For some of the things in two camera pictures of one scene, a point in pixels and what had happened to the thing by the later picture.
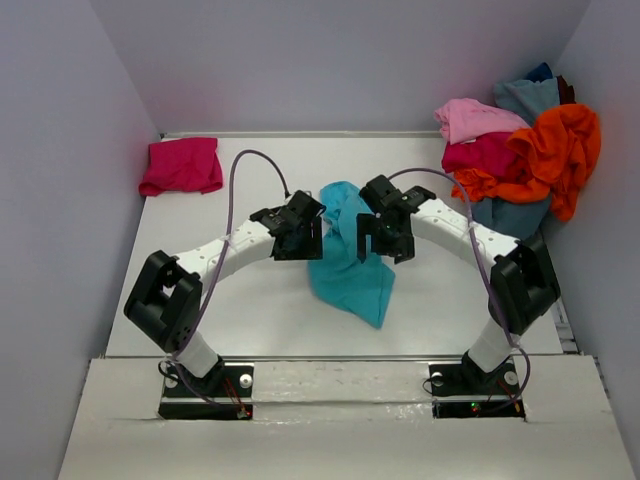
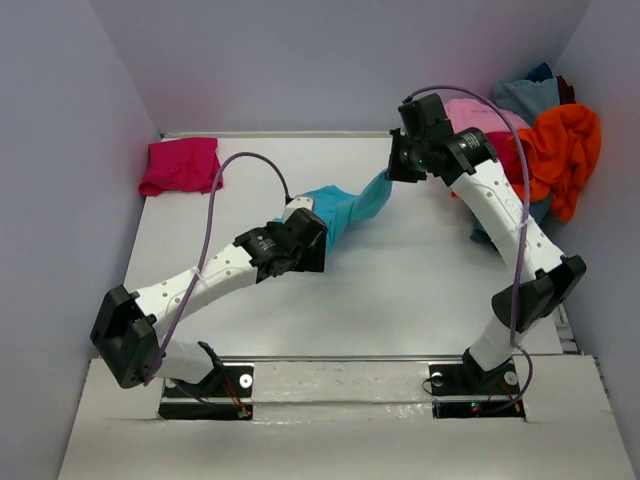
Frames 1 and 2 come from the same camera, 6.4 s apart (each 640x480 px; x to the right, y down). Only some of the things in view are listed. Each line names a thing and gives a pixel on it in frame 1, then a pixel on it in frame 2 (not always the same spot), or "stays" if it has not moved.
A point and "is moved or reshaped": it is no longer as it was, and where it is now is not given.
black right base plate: x=462 y=391 stays
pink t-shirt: x=461 y=120 stays
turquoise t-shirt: x=361 y=288 is moved or reshaped
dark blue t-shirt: x=540 y=73 stays
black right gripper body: x=398 y=243 → x=407 y=162
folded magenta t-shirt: x=182 y=165 stays
